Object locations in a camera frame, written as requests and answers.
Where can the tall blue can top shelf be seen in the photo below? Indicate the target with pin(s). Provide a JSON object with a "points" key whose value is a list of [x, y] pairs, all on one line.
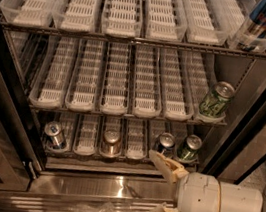
{"points": [[253, 30]]}

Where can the green can shelf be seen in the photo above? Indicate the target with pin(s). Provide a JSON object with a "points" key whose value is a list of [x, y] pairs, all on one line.
{"points": [[189, 148], [217, 100]]}

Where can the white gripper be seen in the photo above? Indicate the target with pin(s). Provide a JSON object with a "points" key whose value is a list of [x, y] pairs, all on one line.
{"points": [[197, 197]]}

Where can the middle wire shelf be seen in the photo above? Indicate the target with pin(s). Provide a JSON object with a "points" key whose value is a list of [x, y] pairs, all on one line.
{"points": [[118, 79]]}

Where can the green can middle shelf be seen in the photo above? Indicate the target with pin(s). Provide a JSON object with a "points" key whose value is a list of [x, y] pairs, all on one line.
{"points": [[217, 100]]}

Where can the silver blue can bottom left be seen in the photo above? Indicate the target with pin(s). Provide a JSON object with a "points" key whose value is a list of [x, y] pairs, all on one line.
{"points": [[55, 135]]}

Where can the orange soda can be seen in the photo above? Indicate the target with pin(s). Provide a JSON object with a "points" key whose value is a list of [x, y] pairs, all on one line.
{"points": [[111, 143]]}

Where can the stainless steel fridge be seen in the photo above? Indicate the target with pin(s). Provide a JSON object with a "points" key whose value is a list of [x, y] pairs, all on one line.
{"points": [[229, 151]]}

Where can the green can bottom shelf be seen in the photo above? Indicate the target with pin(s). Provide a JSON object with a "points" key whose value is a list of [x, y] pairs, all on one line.
{"points": [[189, 148]]}

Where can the bottom wire shelf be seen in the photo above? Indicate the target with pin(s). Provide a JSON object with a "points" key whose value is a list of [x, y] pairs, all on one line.
{"points": [[84, 132]]}

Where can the wire shelf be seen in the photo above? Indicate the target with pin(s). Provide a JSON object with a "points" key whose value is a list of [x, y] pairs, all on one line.
{"points": [[118, 79], [207, 22], [84, 132]]}

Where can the top wire shelf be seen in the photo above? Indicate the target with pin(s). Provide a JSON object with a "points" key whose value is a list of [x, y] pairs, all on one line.
{"points": [[207, 22]]}

